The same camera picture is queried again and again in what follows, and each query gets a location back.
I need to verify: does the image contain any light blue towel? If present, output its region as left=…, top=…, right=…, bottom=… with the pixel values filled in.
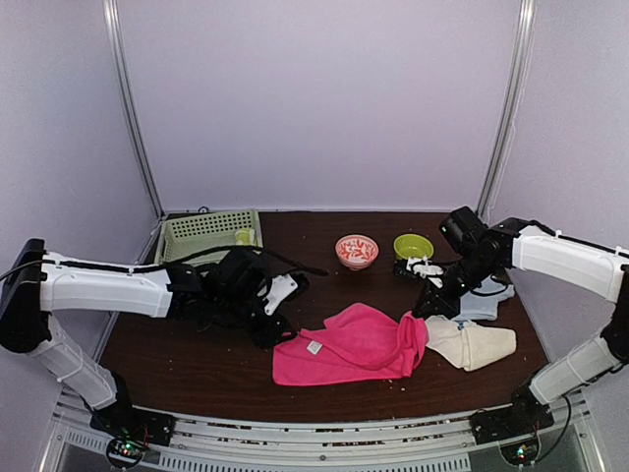
left=454, top=278, right=515, bottom=322

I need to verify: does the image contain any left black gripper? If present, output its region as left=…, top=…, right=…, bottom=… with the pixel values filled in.
left=213, top=292, right=297, bottom=348

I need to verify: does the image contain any right aluminium frame post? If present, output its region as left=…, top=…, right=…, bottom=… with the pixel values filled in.
left=476, top=0, right=537, bottom=222

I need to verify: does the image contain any pink towel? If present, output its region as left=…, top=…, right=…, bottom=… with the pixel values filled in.
left=272, top=303, right=429, bottom=387

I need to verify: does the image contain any green perforated plastic basket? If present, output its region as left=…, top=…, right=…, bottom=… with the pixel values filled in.
left=153, top=209, right=263, bottom=265

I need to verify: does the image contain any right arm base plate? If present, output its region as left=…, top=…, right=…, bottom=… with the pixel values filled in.
left=469, top=406, right=554, bottom=467

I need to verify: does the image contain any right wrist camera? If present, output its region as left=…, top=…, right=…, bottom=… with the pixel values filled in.
left=393, top=257, right=444, bottom=287

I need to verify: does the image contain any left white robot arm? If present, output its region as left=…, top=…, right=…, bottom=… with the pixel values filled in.
left=1, top=239, right=320, bottom=437

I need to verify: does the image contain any lime green bowl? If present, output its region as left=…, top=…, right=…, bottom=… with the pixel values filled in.
left=393, top=233, right=434, bottom=260

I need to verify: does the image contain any red white patterned bowl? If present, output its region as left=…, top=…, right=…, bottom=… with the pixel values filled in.
left=334, top=234, right=379, bottom=271

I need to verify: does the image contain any left aluminium frame post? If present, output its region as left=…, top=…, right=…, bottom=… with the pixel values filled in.
left=101, top=0, right=164, bottom=218

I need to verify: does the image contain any cream white towel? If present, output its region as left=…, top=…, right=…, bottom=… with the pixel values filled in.
left=426, top=316, right=517, bottom=372

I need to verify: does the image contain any aluminium frame post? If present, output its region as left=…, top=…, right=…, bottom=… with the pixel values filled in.
left=101, top=0, right=164, bottom=218
left=476, top=0, right=537, bottom=222

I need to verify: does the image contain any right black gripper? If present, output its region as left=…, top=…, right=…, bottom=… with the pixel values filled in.
left=412, top=252, right=499, bottom=321

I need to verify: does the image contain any green lemon pattern towel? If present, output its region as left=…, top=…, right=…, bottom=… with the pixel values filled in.
left=235, top=227, right=257, bottom=246

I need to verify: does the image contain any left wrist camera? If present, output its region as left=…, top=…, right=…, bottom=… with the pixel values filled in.
left=262, top=274, right=285, bottom=317

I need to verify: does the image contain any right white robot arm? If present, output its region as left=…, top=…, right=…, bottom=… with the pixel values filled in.
left=413, top=206, right=628, bottom=435

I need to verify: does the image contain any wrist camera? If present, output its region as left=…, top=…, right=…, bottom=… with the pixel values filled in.
left=262, top=274, right=285, bottom=317
left=393, top=257, right=444, bottom=287

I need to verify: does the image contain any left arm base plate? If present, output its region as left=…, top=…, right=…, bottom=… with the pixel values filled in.
left=88, top=407, right=176, bottom=470

